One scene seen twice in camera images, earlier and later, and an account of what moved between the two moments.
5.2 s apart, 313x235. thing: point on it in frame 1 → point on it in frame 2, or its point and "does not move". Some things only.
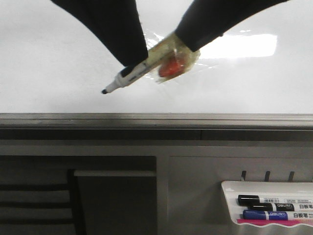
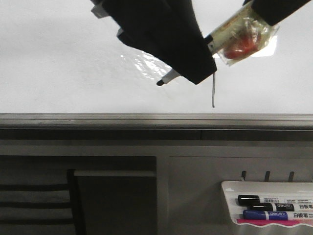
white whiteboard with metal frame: x=254 y=82 does not move
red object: x=174 y=67 → x=242 y=46
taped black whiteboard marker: x=167 y=58 → x=240 y=35
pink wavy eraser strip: x=259 y=222 does not move
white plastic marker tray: x=233 y=189 does not move
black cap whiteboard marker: x=256 y=199 does not move
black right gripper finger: x=205 y=20 → x=273 y=11
